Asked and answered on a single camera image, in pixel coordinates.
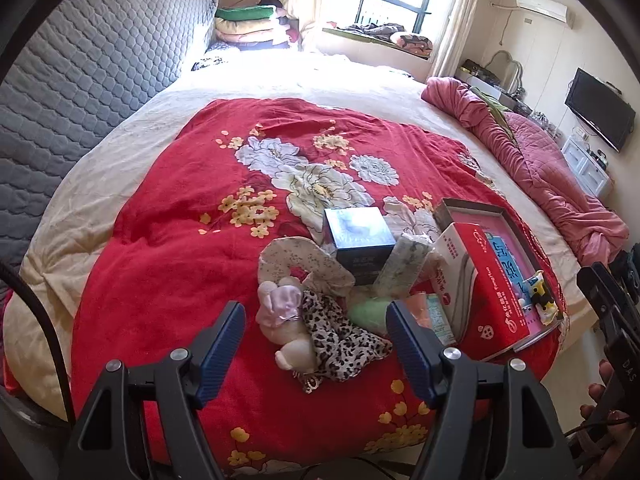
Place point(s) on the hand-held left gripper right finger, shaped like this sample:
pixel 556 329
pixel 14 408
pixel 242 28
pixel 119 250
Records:
pixel 407 350

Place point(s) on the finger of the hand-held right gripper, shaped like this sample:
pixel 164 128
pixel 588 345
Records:
pixel 600 292

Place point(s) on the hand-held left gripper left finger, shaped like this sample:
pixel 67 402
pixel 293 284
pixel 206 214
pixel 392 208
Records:
pixel 222 345

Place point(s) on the green egg sponge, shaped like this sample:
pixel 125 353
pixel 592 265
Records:
pixel 367 316

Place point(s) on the leopard print cloth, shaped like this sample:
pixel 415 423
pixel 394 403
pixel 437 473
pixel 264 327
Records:
pixel 340 345

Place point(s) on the pink and white plush toy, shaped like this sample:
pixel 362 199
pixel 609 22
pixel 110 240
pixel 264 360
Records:
pixel 285 310

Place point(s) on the green patterned tissue pack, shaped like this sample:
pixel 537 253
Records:
pixel 402 265

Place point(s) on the shallow grey cardboard box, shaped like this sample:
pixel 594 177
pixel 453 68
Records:
pixel 480 207

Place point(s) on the person's right hand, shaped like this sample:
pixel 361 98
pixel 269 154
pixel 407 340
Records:
pixel 597 392

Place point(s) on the yellow and black toy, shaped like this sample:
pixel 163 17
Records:
pixel 540 295

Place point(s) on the pink and blue book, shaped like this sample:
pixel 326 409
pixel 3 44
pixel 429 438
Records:
pixel 515 260

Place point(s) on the red cardboard box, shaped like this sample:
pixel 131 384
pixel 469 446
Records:
pixel 480 290

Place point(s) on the floral fabric scrunchie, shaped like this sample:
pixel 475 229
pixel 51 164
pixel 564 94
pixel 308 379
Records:
pixel 320 265

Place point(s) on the dark blue square box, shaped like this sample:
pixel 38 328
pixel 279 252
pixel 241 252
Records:
pixel 357 235

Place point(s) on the white cabinet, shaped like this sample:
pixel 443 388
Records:
pixel 585 165

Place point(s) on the pink quilt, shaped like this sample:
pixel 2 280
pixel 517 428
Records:
pixel 540 175

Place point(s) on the red floral blanket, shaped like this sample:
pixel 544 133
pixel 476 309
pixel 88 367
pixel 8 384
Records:
pixel 175 210

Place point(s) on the black television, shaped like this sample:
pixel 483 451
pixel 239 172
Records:
pixel 597 107

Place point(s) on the green cloth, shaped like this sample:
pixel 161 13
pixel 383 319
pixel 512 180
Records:
pixel 492 105

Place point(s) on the bed with cream sheet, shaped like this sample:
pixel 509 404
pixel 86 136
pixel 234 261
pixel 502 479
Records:
pixel 125 125

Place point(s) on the vanity mirror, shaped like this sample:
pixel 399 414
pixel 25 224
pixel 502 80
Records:
pixel 502 70

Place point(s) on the white air conditioner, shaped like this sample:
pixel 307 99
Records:
pixel 542 6

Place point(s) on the pink folded blanket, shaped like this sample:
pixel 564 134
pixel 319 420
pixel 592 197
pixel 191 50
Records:
pixel 250 37

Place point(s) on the grey quilted headboard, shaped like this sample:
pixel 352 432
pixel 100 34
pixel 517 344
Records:
pixel 100 60

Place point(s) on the pile of clothes on sill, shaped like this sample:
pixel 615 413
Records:
pixel 385 32

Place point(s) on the yellow folded blanket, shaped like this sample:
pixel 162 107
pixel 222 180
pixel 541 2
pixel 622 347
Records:
pixel 245 25

